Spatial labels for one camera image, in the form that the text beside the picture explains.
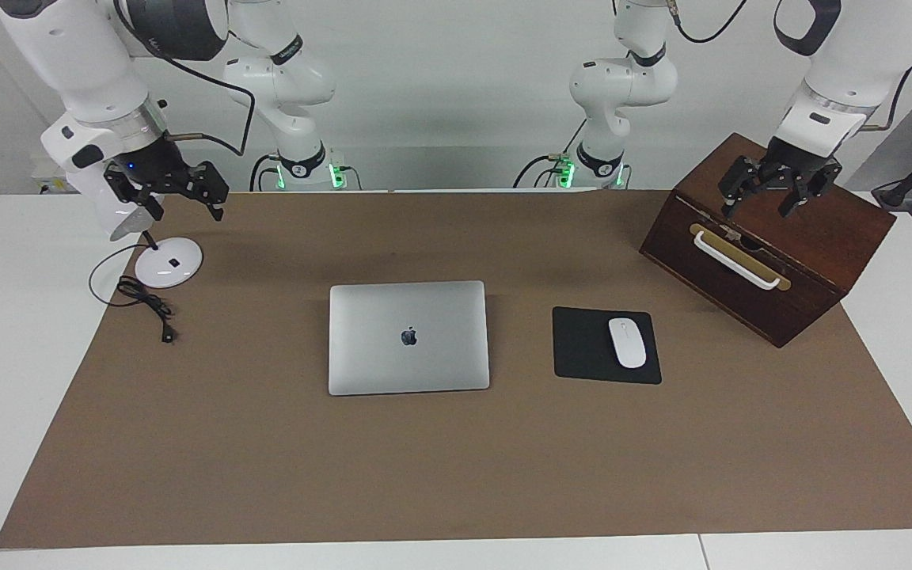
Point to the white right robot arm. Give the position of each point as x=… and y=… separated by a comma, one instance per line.
x=84, y=55

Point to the black mouse pad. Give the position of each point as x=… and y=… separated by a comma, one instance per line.
x=583, y=348

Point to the dark brown wooden box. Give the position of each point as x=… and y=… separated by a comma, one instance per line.
x=844, y=229

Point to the white desk lamp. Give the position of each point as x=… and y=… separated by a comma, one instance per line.
x=169, y=265

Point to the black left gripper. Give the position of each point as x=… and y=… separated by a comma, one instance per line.
x=788, y=166

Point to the grey laptop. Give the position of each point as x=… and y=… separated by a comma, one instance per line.
x=393, y=372

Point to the brown table mat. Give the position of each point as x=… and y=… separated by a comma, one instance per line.
x=456, y=475

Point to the white computer mouse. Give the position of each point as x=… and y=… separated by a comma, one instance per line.
x=628, y=344

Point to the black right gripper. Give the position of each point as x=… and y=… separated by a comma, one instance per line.
x=155, y=162

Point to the white power strip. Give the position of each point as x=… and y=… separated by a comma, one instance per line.
x=48, y=184

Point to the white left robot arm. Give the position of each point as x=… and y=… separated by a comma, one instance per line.
x=860, y=47

